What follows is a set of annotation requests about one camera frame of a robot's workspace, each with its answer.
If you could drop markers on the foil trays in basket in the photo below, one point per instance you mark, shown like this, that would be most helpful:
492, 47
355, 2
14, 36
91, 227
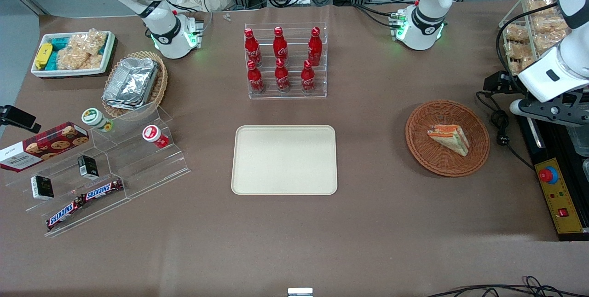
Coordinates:
158, 90

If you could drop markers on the red emergency stop button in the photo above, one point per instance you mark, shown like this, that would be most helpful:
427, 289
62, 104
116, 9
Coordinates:
548, 175

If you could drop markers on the red lid cup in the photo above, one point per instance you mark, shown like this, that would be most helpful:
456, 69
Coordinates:
154, 135

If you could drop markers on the black table machine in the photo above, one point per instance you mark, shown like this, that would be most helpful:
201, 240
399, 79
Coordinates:
573, 182

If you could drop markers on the clear bag of rice crackers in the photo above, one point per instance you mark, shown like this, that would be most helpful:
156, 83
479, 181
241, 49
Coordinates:
80, 53

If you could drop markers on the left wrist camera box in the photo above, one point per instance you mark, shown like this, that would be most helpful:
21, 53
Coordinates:
497, 83

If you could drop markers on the black clamp device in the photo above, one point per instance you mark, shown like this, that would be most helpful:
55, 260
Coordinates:
18, 118

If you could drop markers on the clear acrylic bottle rack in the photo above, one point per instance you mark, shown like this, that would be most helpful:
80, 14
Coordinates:
294, 94

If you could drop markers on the red cola bottle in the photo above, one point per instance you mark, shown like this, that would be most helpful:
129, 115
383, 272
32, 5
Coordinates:
252, 50
308, 78
281, 78
255, 78
314, 49
280, 48

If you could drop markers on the green lid cup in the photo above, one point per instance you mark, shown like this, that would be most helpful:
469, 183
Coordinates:
95, 119

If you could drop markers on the clear acrylic step display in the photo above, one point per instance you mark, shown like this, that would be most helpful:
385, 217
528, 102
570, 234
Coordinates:
142, 168

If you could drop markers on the steel pan insert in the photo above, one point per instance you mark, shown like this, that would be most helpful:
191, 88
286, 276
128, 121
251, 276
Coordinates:
580, 142

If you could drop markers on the small black white box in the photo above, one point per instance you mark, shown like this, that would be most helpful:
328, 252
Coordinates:
42, 188
87, 166

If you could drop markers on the Snickers chocolate bar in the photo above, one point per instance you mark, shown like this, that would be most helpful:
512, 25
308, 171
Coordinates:
103, 189
64, 214

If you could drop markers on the teal snack pack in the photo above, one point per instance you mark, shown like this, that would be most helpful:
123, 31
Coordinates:
59, 43

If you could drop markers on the clear bag of fried snacks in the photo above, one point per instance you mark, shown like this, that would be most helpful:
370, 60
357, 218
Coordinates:
516, 33
540, 6
520, 64
517, 50
550, 24
547, 43

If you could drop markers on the round brown wicker basket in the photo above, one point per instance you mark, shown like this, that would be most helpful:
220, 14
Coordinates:
441, 163

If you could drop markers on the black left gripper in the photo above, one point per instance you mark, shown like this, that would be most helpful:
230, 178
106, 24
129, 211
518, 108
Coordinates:
496, 82

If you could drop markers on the white rectangular snack bin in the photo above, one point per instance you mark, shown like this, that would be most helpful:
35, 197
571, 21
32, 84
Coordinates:
69, 72

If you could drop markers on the yellow control panel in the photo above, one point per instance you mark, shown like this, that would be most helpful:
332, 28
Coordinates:
563, 205

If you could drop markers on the stack of foil containers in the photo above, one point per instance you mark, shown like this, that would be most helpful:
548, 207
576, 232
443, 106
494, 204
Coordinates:
131, 83

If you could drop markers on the yellow snack pack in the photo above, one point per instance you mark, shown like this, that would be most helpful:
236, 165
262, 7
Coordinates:
43, 55

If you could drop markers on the beige plastic tray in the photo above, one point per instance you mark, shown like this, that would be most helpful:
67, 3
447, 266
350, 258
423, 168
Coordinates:
284, 160

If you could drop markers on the triangular sandwich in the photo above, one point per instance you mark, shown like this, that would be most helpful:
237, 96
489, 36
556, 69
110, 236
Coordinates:
450, 138

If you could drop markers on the red tartan cookie box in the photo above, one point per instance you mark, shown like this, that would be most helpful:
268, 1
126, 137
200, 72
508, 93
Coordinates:
43, 147

